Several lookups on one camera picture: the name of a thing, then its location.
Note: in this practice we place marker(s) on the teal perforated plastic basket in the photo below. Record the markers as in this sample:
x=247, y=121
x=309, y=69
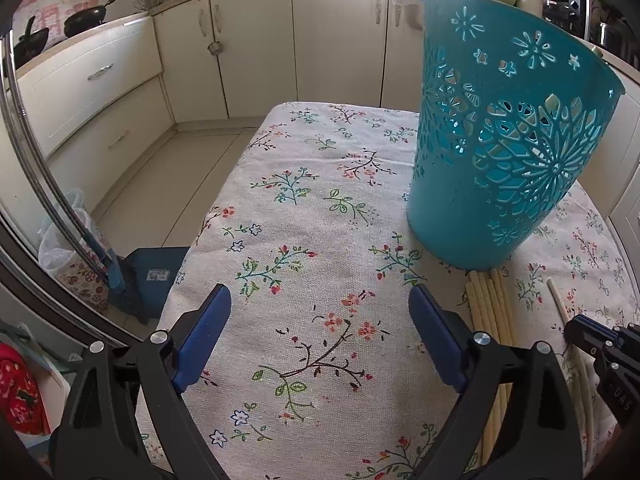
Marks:
x=450, y=220

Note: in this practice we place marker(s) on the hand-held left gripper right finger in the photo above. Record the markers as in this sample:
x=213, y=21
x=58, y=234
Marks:
x=435, y=330

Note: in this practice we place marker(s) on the pale wooden chopstick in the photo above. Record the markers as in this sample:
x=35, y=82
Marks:
x=507, y=305

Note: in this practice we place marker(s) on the cream drawer front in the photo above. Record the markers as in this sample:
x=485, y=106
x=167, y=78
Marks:
x=75, y=90
x=125, y=130

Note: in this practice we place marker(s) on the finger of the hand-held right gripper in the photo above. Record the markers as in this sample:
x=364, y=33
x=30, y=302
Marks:
x=582, y=332

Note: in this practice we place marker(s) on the black oven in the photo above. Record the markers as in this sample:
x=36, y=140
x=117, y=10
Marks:
x=565, y=10

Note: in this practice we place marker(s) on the red floral cloth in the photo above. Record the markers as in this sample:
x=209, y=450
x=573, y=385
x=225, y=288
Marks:
x=20, y=395

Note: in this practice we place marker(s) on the small metal cup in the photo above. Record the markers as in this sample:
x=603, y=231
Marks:
x=215, y=48

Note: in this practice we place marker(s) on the white chopstick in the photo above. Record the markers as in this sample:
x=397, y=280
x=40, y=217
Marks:
x=557, y=300

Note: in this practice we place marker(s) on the blue dustpan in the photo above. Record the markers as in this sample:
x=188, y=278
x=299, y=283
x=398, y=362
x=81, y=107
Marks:
x=155, y=265

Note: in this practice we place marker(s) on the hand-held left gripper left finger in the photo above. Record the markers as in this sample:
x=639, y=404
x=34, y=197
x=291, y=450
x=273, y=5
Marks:
x=207, y=330

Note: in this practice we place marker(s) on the cream cabinet door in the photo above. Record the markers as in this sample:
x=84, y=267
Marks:
x=335, y=45
x=185, y=60
x=400, y=70
x=255, y=50

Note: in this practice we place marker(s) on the floral tablecloth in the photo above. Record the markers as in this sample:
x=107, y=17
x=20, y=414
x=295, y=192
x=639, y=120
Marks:
x=300, y=200

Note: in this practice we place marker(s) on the clear plastic bag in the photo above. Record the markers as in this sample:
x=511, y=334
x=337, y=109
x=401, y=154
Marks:
x=65, y=240

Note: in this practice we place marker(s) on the black wok pan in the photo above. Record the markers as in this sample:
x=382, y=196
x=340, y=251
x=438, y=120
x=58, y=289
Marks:
x=87, y=20

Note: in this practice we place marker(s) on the black frying pan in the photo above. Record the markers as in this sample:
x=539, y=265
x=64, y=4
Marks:
x=30, y=42

